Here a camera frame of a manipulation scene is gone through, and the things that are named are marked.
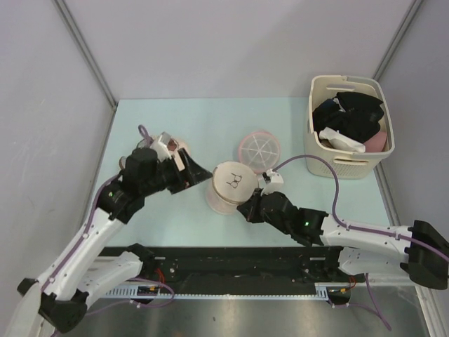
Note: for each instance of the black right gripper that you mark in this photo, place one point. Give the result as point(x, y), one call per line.
point(249, 209)

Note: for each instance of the pink garment in basket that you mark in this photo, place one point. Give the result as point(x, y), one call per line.
point(376, 143)

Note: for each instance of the white garment in basket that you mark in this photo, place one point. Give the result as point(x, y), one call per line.
point(339, 141)

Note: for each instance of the black clothes in basket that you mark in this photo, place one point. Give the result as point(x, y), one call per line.
point(355, 115)

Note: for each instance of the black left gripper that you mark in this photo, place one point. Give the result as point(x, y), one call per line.
point(193, 173)

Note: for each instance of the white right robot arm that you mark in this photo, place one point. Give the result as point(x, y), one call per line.
point(420, 250)

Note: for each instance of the beige bra on table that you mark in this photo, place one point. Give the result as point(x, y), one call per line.
point(174, 145)

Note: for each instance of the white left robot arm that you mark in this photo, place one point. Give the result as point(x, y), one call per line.
point(62, 294)

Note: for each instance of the pink round mesh laundry bag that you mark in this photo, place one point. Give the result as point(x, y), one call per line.
point(260, 151)

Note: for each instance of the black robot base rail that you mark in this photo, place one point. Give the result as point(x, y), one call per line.
point(260, 271)

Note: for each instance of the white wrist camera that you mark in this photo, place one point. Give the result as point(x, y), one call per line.
point(160, 145)
point(273, 182)

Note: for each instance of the pink mesh cylindrical laundry bag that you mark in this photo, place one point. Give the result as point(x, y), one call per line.
point(231, 185)

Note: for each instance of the cream plastic laundry basket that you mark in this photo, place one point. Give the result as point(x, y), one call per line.
point(347, 165)

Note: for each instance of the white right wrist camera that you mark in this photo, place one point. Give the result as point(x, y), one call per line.
point(273, 182)

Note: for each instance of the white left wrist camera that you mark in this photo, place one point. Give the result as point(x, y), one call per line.
point(160, 145)

